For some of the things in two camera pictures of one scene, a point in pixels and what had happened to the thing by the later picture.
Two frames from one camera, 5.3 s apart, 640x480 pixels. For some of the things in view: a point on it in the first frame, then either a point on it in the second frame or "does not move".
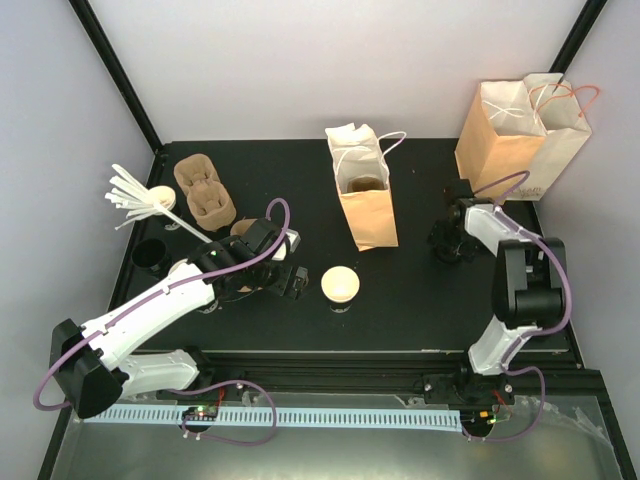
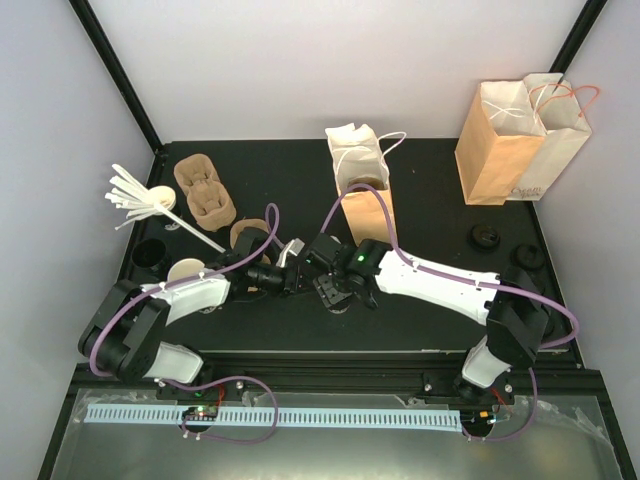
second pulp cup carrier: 236,229 does not move
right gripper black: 466,252 -> 327,295
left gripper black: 299,280 does not move
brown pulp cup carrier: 364,183 does not move
